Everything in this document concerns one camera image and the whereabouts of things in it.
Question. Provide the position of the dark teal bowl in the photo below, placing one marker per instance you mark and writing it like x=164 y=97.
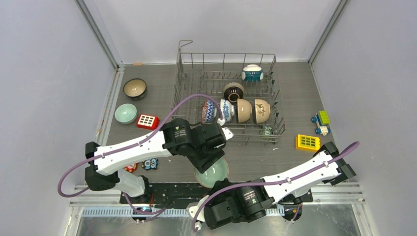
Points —
x=135 y=89

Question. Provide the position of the toy block car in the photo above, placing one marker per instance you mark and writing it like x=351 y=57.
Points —
x=322 y=122

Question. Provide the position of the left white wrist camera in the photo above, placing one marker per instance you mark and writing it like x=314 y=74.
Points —
x=228 y=134

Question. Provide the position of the blue owl puzzle piece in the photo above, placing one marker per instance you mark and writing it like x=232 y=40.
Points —
x=150 y=164

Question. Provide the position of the red blue zigzag bowl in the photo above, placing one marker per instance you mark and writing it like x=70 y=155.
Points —
x=209 y=111

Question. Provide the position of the celadon green bowl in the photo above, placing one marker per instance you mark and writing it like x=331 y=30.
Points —
x=217 y=172
x=126 y=113

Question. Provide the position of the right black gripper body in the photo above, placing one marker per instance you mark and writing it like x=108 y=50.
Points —
x=220 y=196

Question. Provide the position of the teal white bowl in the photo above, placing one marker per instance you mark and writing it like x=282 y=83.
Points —
x=252 y=72

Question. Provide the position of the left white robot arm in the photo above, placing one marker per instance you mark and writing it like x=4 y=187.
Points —
x=107 y=170

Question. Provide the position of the beige deer bowl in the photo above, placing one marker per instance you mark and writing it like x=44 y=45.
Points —
x=262 y=111

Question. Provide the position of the plain beige bowl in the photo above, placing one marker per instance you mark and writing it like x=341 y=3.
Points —
x=244 y=110

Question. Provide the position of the grey wire dish rack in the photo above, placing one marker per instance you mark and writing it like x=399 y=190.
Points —
x=230 y=76

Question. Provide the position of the brown striped bowl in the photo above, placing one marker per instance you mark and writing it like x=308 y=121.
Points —
x=233 y=91

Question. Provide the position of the blue floral white bowl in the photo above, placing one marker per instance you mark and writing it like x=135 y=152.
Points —
x=227 y=109

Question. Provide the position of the green owl puzzle piece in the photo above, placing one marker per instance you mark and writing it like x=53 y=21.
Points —
x=266 y=130

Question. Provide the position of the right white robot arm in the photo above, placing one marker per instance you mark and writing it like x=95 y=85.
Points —
x=326 y=166

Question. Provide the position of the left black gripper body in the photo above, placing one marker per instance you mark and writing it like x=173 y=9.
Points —
x=204 y=158

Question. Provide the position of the yellow window toy block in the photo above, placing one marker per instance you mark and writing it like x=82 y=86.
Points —
x=307 y=143

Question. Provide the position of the red window toy block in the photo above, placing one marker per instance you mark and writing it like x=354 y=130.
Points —
x=147 y=122

